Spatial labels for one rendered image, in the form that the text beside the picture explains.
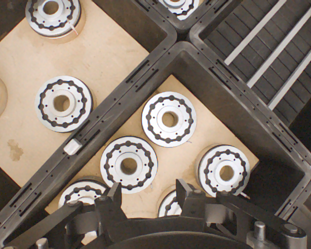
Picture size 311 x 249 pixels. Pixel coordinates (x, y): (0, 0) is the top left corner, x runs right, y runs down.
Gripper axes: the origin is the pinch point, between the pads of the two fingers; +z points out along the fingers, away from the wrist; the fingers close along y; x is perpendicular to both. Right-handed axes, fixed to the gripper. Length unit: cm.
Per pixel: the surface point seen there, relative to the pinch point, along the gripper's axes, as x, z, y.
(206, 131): 5.2, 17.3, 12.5
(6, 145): 3.9, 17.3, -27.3
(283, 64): 19.7, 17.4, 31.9
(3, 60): 20.9, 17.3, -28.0
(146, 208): -9.6, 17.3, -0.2
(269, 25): 29.0, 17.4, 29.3
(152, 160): 0.6, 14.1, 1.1
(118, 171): -0.9, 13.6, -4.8
